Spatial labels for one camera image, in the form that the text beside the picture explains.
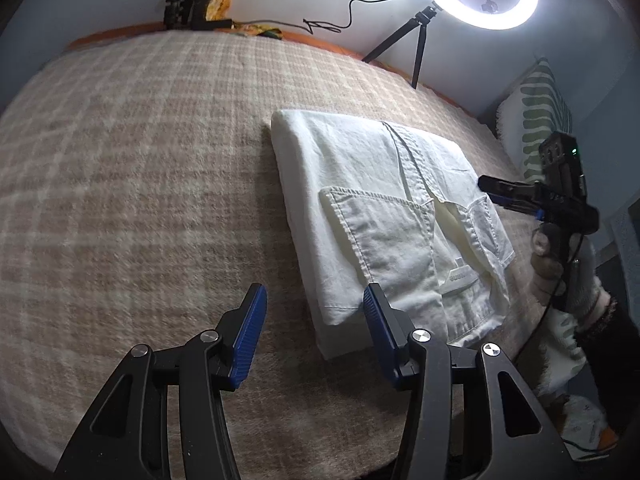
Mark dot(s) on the green leaf patterned pillow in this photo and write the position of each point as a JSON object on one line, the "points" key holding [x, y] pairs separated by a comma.
{"points": [[532, 111]]}

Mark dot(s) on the white gloved right hand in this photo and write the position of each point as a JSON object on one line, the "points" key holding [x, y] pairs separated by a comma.
{"points": [[574, 278]]}

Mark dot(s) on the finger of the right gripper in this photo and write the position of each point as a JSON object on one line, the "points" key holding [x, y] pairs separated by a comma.
{"points": [[520, 206], [498, 189]]}

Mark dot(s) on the black sleeved right forearm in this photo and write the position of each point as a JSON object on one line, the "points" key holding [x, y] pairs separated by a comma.
{"points": [[611, 345]]}

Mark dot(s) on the white garment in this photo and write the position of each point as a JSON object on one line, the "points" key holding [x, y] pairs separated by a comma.
{"points": [[375, 202]]}

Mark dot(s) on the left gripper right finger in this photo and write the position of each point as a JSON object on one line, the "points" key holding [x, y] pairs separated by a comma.
{"points": [[390, 330]]}

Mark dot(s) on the beige plaid bed blanket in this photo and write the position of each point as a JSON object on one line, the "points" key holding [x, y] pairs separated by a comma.
{"points": [[140, 198]]}

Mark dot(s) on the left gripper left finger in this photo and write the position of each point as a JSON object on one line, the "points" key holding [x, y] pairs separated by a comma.
{"points": [[239, 330]]}

